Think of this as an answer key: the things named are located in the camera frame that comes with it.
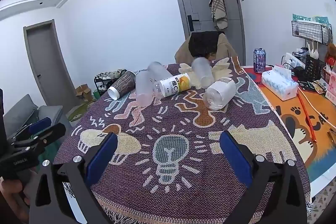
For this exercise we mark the white plastic utensils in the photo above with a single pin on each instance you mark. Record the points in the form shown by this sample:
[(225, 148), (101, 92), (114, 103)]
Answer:
[(313, 52)]

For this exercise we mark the brown paper cup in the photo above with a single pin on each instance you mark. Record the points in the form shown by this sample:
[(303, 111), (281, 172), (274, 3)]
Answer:
[(123, 85)]

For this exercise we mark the white power strip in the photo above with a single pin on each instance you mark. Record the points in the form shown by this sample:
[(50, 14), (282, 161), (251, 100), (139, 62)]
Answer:
[(291, 60)]

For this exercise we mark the purple drink can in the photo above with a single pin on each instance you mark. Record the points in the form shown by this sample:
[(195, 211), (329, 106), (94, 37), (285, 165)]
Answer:
[(259, 61)]

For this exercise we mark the white blue tissue pack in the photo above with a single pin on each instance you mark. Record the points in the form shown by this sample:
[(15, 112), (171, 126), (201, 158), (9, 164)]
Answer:
[(279, 82)]

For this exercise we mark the pink box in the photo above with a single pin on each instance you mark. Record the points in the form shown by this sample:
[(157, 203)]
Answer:
[(331, 85)]

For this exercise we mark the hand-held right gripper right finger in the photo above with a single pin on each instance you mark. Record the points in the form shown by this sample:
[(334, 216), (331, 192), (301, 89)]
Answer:
[(235, 159)]

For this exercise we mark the brown stuffed toy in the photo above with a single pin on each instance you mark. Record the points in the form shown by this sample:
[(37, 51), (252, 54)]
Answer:
[(331, 53)]

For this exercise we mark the black shoe rack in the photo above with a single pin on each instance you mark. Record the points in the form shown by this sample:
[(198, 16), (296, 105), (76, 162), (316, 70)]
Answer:
[(103, 82)]

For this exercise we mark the plain grey door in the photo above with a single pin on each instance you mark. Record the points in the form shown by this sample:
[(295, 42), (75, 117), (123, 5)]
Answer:
[(44, 61)]

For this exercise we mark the dark snack packet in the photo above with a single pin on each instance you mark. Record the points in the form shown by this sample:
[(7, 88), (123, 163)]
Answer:
[(319, 87)]

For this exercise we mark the chair with beige coat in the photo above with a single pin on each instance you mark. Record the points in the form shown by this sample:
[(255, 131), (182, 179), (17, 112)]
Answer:
[(227, 49)]

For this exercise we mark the teal packet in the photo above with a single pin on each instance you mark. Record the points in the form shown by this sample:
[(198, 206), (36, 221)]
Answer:
[(312, 18)]

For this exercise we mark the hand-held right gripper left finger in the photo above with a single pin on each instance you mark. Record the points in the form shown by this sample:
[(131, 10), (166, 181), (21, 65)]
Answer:
[(101, 159)]

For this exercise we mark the clear white label jar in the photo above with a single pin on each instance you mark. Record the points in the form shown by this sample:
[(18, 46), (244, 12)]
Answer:
[(219, 94)]

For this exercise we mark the yellow label drink bottle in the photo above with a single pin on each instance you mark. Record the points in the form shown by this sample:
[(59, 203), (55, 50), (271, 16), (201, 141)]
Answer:
[(170, 86)]

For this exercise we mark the black mesh organizer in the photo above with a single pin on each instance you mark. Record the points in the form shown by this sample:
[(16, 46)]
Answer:
[(315, 67)]

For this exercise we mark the person's left hand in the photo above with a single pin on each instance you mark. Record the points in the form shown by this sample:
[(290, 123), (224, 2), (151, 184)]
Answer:
[(10, 200)]

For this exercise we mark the frosted plastic cup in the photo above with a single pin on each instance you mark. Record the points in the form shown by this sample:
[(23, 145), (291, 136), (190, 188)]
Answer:
[(203, 74), (143, 92), (158, 70)]

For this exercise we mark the printed purple blanket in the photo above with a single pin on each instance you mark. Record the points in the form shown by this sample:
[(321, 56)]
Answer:
[(183, 119)]

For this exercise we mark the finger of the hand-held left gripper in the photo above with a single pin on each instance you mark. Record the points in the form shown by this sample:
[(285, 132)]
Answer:
[(39, 124), (53, 132)]

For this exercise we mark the black fuzzy garment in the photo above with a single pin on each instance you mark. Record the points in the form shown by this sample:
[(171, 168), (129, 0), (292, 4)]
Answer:
[(203, 44)]

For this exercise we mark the orange cartoon table mat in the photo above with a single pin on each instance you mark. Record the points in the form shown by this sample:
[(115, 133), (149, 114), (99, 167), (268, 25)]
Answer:
[(288, 119)]

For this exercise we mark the cardboard box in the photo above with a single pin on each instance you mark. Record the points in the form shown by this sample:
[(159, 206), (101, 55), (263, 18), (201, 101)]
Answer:
[(84, 92)]

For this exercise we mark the grey sofa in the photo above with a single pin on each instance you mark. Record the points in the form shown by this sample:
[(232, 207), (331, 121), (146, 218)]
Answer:
[(21, 111)]

